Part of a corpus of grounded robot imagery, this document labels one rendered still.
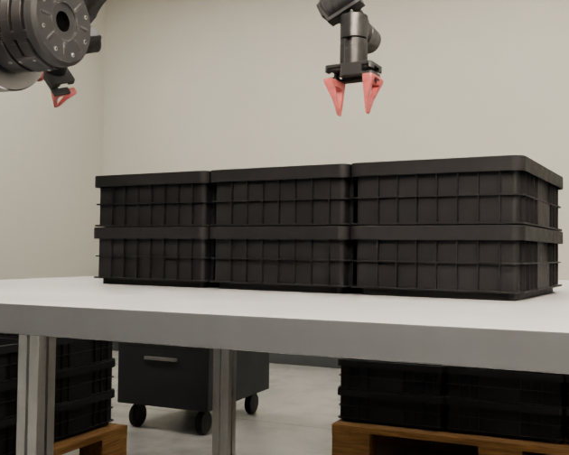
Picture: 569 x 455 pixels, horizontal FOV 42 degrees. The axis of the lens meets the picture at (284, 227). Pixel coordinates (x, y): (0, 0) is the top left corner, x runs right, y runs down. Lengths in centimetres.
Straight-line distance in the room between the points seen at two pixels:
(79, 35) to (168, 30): 462
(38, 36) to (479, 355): 80
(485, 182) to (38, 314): 71
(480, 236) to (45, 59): 74
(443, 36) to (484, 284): 390
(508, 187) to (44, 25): 76
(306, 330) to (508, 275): 49
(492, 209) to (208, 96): 448
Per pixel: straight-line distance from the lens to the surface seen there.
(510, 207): 124
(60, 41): 126
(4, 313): 107
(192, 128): 562
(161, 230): 153
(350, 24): 158
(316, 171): 135
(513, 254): 124
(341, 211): 134
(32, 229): 543
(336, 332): 82
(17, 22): 124
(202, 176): 148
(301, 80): 530
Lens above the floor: 77
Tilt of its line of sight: 2 degrees up
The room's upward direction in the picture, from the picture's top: 1 degrees clockwise
